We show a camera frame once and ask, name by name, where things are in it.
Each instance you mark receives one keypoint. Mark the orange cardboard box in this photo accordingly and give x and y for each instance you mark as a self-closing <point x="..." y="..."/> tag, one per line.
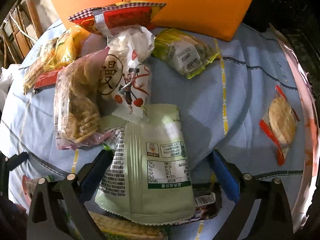
<point x="175" y="5"/>

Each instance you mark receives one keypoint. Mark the pink-edged cracker packet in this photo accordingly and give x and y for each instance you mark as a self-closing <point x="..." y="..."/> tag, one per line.
<point x="76" y="114"/>

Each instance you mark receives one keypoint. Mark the dark barcode snack bar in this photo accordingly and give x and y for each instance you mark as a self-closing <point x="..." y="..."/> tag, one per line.
<point x="208" y="202"/>

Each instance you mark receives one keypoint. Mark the green cracker packet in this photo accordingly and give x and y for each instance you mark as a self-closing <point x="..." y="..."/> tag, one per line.
<point x="114" y="228"/>

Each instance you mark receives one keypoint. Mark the wooden chair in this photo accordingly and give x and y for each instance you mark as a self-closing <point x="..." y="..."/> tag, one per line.
<point x="20" y="29"/>

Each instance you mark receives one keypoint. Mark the pale green snack pouch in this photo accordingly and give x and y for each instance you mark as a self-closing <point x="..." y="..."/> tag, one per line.
<point x="148" y="181"/>

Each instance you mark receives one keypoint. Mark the red checkered snack bag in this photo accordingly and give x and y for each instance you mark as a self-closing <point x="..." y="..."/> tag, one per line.
<point x="110" y="20"/>

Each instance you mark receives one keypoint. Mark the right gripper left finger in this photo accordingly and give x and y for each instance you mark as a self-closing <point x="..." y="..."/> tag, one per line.
<point x="45" y="219"/>

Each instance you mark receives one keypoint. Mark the yellow pastry packet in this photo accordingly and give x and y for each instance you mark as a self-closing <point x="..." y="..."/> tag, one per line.
<point x="68" y="47"/>

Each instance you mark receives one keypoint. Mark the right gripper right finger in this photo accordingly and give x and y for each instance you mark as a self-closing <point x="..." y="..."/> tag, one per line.
<point x="273" y="219"/>

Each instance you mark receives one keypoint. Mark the yellow-green wrapped snack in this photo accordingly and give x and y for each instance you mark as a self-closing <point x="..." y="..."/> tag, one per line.
<point x="183" y="53"/>

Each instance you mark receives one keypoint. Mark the red chocolate bar wrapper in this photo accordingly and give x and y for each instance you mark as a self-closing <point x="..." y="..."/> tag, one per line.
<point x="46" y="81"/>

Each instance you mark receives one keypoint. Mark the red-edged round cracker packet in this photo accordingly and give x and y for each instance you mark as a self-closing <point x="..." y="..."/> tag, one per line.
<point x="279" y="123"/>

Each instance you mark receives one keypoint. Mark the clear biscuit roll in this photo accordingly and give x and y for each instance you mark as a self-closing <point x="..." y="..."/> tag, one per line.
<point x="46" y="53"/>

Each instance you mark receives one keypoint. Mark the white cartoon snack bag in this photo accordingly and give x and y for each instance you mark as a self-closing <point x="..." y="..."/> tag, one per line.
<point x="125" y="79"/>

